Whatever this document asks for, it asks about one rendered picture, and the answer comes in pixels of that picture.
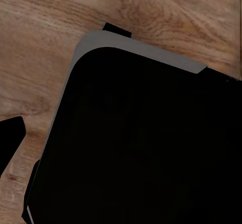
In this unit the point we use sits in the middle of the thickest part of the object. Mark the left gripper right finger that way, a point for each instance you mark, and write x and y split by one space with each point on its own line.
234 132

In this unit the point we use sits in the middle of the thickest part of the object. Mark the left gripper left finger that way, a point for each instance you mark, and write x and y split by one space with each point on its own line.
12 132

